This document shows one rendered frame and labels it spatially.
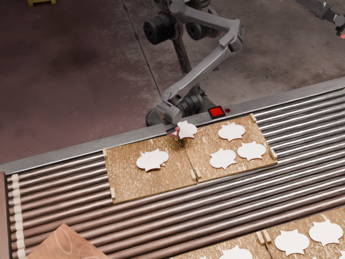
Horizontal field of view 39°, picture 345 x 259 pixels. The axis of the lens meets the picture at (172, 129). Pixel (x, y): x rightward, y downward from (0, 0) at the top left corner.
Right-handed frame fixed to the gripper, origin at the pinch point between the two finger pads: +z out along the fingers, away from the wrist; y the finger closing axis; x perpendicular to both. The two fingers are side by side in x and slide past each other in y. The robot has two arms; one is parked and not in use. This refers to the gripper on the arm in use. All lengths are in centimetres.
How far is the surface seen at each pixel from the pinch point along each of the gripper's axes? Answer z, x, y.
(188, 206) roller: 10.0, -8.3, 36.6
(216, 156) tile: 14.6, 13.1, 15.1
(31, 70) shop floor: 90, -110, -217
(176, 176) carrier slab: 9.0, -8.5, 19.2
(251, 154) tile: 19.2, 29.3, 19.4
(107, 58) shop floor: 111, -41, -208
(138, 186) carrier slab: 3.5, -26.5, 19.0
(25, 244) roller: -11, -81, 32
